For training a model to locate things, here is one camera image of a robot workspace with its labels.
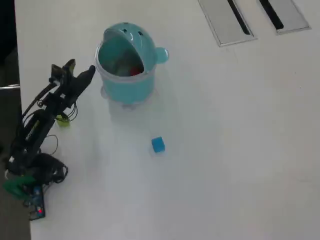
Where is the blue cube block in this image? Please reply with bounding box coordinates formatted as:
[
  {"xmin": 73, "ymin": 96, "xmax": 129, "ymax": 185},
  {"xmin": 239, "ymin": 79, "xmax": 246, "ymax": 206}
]
[{"xmin": 151, "ymin": 136, "xmax": 166, "ymax": 153}]

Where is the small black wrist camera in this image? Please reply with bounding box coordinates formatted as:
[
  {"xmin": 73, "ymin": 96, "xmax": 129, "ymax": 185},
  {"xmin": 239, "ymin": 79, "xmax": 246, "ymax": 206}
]
[{"xmin": 48, "ymin": 64, "xmax": 66, "ymax": 87}]

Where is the green table clamp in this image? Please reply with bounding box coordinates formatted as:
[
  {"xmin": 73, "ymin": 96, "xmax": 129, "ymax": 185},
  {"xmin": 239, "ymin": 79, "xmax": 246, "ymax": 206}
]
[{"xmin": 2, "ymin": 174, "xmax": 36, "ymax": 201}]

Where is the teal whale-shaped bin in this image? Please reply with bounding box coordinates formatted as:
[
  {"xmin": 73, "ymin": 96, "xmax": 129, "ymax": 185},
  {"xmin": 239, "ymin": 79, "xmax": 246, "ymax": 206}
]
[{"xmin": 94, "ymin": 22, "xmax": 170, "ymax": 111}]

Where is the blue controller circuit board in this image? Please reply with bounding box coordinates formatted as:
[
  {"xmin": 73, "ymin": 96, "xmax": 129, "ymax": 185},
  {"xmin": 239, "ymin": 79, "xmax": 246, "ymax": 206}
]
[{"xmin": 23, "ymin": 184, "xmax": 47, "ymax": 221}]

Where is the silver cable grommet plate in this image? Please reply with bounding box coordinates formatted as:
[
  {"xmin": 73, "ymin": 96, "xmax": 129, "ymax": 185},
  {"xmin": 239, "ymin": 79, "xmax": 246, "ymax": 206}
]
[
  {"xmin": 198, "ymin": 0, "xmax": 258, "ymax": 48},
  {"xmin": 257, "ymin": 0, "xmax": 312, "ymax": 35}
]

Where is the thin black wire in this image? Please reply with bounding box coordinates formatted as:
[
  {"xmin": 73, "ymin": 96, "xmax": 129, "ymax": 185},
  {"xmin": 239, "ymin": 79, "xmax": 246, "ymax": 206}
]
[{"xmin": 41, "ymin": 134, "xmax": 60, "ymax": 156}]

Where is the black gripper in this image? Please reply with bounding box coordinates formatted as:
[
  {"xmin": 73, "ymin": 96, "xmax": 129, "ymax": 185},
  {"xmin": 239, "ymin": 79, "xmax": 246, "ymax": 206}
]
[{"xmin": 46, "ymin": 58, "xmax": 96, "ymax": 110}]

